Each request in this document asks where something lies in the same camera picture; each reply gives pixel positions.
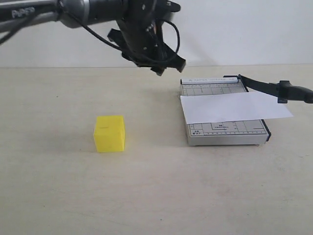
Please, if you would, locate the yellow cube block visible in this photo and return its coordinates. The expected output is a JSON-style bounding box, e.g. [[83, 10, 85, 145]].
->
[[93, 115, 125, 153]]

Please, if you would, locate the white paper sheet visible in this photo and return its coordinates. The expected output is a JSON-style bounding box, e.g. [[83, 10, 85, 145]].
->
[[180, 92, 293, 124]]

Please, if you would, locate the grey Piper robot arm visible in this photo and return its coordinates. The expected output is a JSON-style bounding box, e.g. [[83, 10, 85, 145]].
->
[[0, 0, 186, 76]]

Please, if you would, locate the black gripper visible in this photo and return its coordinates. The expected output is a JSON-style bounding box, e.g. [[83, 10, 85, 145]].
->
[[108, 0, 186, 76]]

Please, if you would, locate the grey paper cutter base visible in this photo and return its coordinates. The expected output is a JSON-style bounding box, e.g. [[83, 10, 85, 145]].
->
[[180, 75, 271, 146]]

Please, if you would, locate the black cutter blade arm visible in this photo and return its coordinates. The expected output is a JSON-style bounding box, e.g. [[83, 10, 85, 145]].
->
[[237, 74, 313, 104]]

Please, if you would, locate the black cable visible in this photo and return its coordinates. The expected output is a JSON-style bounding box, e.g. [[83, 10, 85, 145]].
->
[[0, 0, 181, 68]]

